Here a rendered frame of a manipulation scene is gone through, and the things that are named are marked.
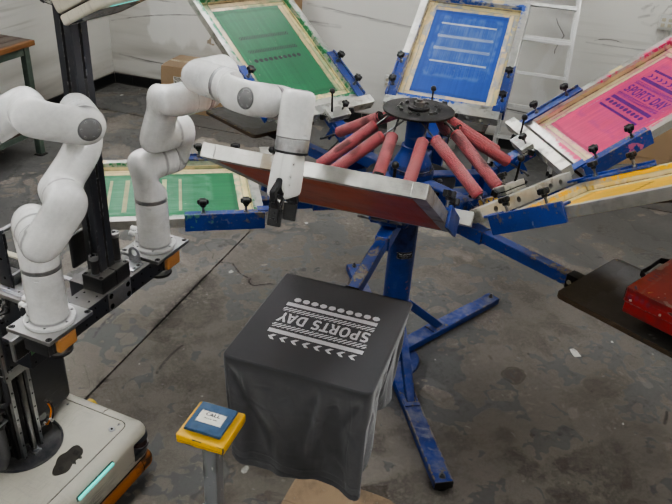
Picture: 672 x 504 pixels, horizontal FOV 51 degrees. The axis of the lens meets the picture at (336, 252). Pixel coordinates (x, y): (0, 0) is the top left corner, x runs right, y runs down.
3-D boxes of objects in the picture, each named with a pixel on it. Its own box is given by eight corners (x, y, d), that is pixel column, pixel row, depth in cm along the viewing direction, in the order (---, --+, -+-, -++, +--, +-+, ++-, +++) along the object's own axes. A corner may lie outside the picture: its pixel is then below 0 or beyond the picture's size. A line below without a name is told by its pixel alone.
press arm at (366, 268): (317, 375, 208) (318, 360, 205) (299, 370, 210) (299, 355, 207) (413, 207, 311) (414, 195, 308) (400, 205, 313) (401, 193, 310)
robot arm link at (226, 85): (232, 103, 171) (293, 125, 159) (190, 99, 161) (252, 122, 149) (239, 68, 169) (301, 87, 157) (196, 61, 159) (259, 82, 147)
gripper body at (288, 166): (284, 142, 160) (277, 191, 162) (267, 144, 150) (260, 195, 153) (315, 148, 158) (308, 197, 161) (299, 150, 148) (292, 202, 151)
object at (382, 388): (362, 498, 212) (374, 390, 191) (350, 494, 213) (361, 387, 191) (399, 401, 250) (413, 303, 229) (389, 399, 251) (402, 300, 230)
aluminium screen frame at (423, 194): (426, 200, 162) (429, 184, 162) (199, 156, 177) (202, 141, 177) (453, 233, 238) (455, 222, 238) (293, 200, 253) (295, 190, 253)
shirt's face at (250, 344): (369, 394, 190) (370, 393, 189) (224, 355, 201) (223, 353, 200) (411, 303, 229) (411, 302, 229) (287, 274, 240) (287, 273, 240)
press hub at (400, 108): (417, 392, 334) (458, 121, 266) (339, 372, 343) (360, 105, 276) (434, 346, 366) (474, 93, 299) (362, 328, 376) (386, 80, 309)
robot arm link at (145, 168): (125, 199, 206) (119, 147, 198) (162, 186, 215) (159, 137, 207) (144, 210, 200) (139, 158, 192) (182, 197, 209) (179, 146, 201)
